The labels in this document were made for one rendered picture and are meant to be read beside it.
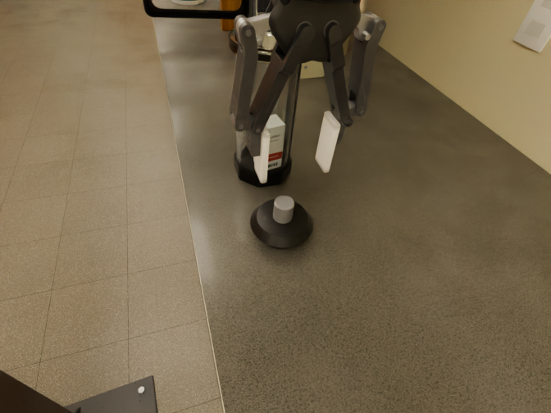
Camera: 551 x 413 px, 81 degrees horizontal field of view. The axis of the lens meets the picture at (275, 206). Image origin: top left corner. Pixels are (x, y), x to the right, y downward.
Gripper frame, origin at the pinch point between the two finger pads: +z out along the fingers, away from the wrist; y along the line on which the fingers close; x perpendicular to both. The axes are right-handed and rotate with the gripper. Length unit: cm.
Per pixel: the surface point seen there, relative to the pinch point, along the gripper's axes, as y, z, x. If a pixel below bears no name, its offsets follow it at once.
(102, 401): 52, 107, -13
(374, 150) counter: -24.9, 14.9, -15.0
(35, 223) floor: 86, 109, -106
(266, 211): 2.4, 11.1, -1.2
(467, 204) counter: -33.2, 14.8, 2.9
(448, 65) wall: -60, 10, -39
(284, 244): 1.7, 12.0, 4.4
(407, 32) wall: -60, 9, -59
